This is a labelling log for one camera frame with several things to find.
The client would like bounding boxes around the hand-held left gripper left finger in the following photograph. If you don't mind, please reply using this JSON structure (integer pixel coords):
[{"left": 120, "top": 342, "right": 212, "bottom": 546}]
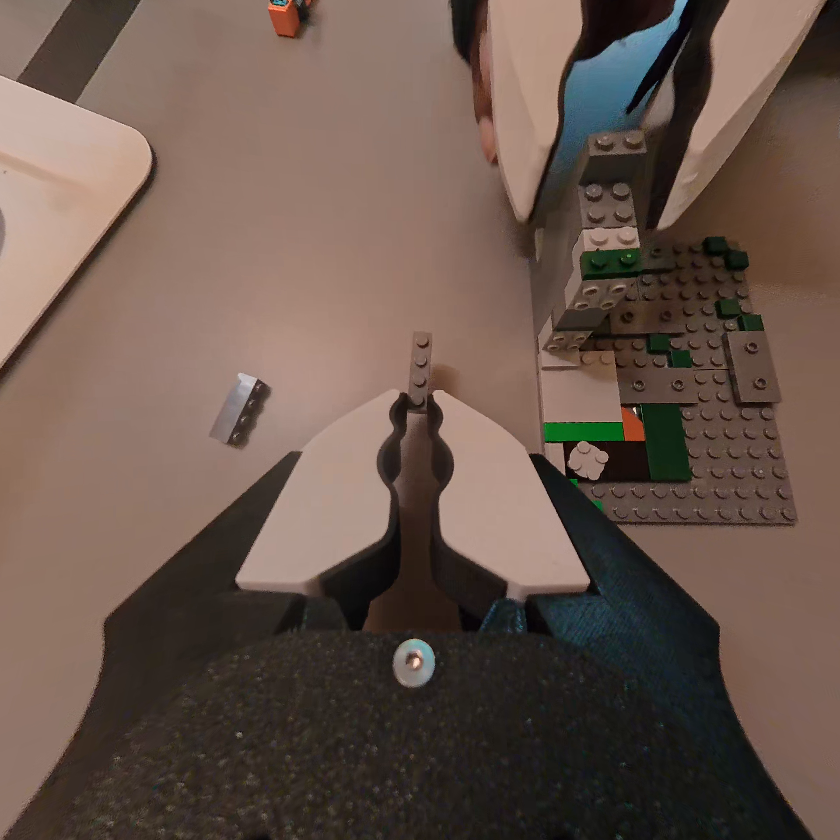
[{"left": 234, "top": 388, "right": 404, "bottom": 602}]

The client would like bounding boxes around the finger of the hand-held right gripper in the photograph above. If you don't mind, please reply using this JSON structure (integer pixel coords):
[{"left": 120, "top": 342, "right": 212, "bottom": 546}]
[
  {"left": 487, "top": 0, "right": 593, "bottom": 226},
  {"left": 645, "top": 0, "right": 831, "bottom": 232}
]

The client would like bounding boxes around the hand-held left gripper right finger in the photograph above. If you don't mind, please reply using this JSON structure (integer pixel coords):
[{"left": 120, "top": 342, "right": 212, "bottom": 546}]
[{"left": 427, "top": 390, "right": 593, "bottom": 602}]

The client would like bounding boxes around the grey brick tower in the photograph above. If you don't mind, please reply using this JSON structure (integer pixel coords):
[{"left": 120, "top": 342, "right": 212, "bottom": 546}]
[{"left": 537, "top": 130, "right": 657, "bottom": 370}]

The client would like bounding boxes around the dark grey studded brick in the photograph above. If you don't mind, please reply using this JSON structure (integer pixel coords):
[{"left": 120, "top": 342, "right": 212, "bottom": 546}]
[
  {"left": 407, "top": 331, "right": 434, "bottom": 411},
  {"left": 209, "top": 372, "right": 272, "bottom": 449}
]

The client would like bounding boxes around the grey brick baseplate model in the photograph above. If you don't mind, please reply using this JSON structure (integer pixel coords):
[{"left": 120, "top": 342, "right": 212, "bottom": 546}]
[{"left": 537, "top": 236, "right": 798, "bottom": 526}]

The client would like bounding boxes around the orange teal brick figure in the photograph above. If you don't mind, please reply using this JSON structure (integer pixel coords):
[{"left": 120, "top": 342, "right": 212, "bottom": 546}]
[{"left": 267, "top": 0, "right": 315, "bottom": 38}]

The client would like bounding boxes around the white plastic tray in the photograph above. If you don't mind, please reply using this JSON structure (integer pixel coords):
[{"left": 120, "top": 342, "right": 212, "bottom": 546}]
[{"left": 0, "top": 75, "right": 155, "bottom": 371}]

